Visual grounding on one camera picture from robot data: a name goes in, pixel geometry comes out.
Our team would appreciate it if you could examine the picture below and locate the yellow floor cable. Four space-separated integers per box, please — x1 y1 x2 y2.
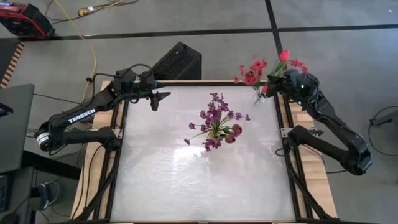
53 0 98 116

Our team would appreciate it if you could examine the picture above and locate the grey floor stand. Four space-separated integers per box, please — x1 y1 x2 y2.
369 108 398 128

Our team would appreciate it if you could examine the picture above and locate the dark handheld device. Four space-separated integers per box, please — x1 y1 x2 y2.
0 102 15 118

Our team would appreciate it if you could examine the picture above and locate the clear glass vase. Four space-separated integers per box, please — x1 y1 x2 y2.
251 91 267 109

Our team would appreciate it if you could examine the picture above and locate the red flower bunch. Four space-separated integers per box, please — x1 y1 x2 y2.
233 55 269 94

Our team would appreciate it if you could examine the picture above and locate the black perforated box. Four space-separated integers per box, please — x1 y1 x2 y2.
152 41 203 81

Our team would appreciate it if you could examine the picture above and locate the pink-red flower bunch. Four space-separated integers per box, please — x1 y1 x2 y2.
289 58 309 75

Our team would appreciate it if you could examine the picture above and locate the red and black toolbox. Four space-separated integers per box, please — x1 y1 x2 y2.
0 2 56 40

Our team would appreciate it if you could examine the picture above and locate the long-stemmed red tulip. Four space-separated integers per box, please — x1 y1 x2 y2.
270 49 290 78

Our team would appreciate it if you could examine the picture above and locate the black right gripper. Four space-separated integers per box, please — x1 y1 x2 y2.
266 70 320 103

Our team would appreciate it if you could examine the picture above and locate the black floor cable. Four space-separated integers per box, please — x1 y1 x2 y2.
33 93 98 108

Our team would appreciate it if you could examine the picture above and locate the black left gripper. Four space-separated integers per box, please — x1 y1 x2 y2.
124 73 172 111

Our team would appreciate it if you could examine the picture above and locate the dark grey desk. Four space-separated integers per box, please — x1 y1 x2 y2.
0 166 37 224

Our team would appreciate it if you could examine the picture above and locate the striped slatted panel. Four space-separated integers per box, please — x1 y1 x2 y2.
0 41 25 90

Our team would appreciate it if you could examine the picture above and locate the yellow glass vase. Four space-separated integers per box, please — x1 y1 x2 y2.
210 128 226 140

